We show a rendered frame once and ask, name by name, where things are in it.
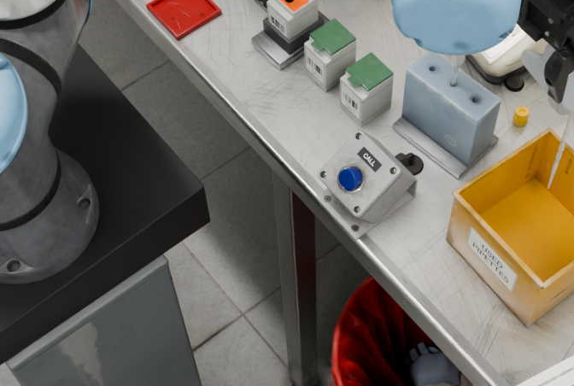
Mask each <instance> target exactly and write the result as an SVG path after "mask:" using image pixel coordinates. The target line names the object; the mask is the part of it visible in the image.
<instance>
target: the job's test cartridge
mask: <svg viewBox="0 0 574 386"><path fill-rule="evenodd" d="M266 5H267V16H268V21H269V22H270V23H271V24H272V25H273V26H275V27H276V28H277V29H278V30H279V31H280V32H281V33H283V35H285V37H287V39H289V40H290V39H292V38H293V37H294V36H296V35H297V34H298V33H300V32H302V31H303V30H305V29H306V28H308V27H309V26H311V25H312V24H313V23H314V22H316V21H317V20H319V17H318V0H268V1H267V2H266Z"/></svg>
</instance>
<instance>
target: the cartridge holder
mask: <svg viewBox="0 0 574 386"><path fill-rule="evenodd" d="M318 17H319V20H317V21H316V22H314V23H313V24H312V25H311V26H309V27H308V28H306V29H305V30H303V31H302V32H300V33H298V34H297V35H296V36H294V37H293V38H292V39H290V40H289V39H287V37H285V35H283V33H281V32H280V31H279V30H278V29H277V28H276V27H275V26H273V25H272V24H271V23H270V22H269V21H268V16H267V18H265V19H264V20H263V30H262V31H261V32H259V33H258V34H256V35H255V36H253V37H252V38H251V40H252V45H254V47H256V49H258V50H259V51H260V52H261V53H262V54H263V55H264V56H265V57H266V58H267V59H268V60H269V61H271V62H272V63H273V64H274V65H275V66H276V67H277V68H278V69H279V70H281V69H282V68H284V67H286V66H287V65H288V64H290V63H291V62H293V61H294V60H295V59H296V58H298V57H299V56H301V55H303V54H304V53H305V52H304V43H306V42H307V41H308V40H309V36H310V33H312V32H314V31H315V30H317V29H318V28H320V27H321V26H323V25H324V24H326V23H327V22H329V21H330V20H329V19H328V18H327V17H326V16H325V15H323V14H322V13H321V12H320V11H319V10H318Z"/></svg>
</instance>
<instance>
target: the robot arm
mask: <svg viewBox="0 0 574 386"><path fill-rule="evenodd" d="M92 3H93V0H0V283H1V284H16V285H18V284H32V283H36V282H39V281H42V280H45V279H47V278H51V277H53V276H55V275H56V274H58V273H59V272H62V271H63V270H65V269H66V268H67V267H69V266H70V265H72V264H73V263H74V262H75V261H76V260H77V259H78V258H79V257H80V256H81V255H82V254H83V252H84V251H85V249H86V248H87V247H88V245H89V243H90V242H91V239H92V238H93V236H94V234H95V231H96V228H97V223H98V218H99V201H98V197H97V192H96V190H95V187H94V185H93V183H92V182H91V179H90V177H89V176H88V174H87V172H86V171H85V169H84V168H83V167H82V166H81V165H80V164H79V163H78V162H77V161H76V160H75V159H74V158H72V157H71V156H70V155H67V154H66V153H64V152H62V151H61V150H59V149H58V148H56V147H54V146H53V144H52V142H51V141H50V138H49V136H48V129H49V125H50V121H51V119H52V116H53V113H54V111H55V108H56V104H57V101H58V98H59V96H60V94H61V91H62V87H63V84H64V81H65V79H66V77H67V72H68V69H69V67H70V64H71V62H72V59H73V55H74V52H75V50H76V47H77V45H78V42H79V38H80V35H81V33H82V30H83V28H84V27H85V25H86V23H87V21H88V19H89V17H90V14H91V9H92ZM391 3H392V6H393V17H394V21H395V24H396V26H397V27H398V29H399V31H400V32H401V33H402V35H403V36H405V37H406V38H412V39H413V40H414V41H415V43H416V44H417V45H418V47H421V48H423V49H425V50H429V51H432V52H436V53H439V54H444V55H451V56H463V55H471V54H476V53H479V52H483V51H485V50H489V49H491V48H493V47H495V46H496V45H497V44H499V43H501V42H502V41H503V40H504V39H506V38H507V37H508V36H509V34H511V33H512V32H513V30H514V27H515V26H516V23H517V24H518V25H519V27H520V28H521V29H522V30H523V31H524V32H525V33H526V34H527V35H529V36H530V37H531V38H532V39H533V40H534V41H535V42H537V41H539V40H540V39H542V38H543V39H544V40H545V41H546V42H547V43H548V44H547V46H546V47H545V50H544V52H543V54H539V53H537V52H535V51H532V50H528V49H525V50H524V51H523V53H522V56H521V57H522V62H523V64H524V66H525V67H526V69H527V70H528V71H529V72H530V74H531V75H532V76H533V77H534V79H535V80H536V81H537V82H538V84H539V85H540V86H541V87H542V88H543V90H545V91H546V93H547V94H548V101H549V103H550V105H551V107H552V108H553V109H554V110H555V111H556V112H557V113H558V114H561V115H566V114H569V113H572V112H574V0H391Z"/></svg>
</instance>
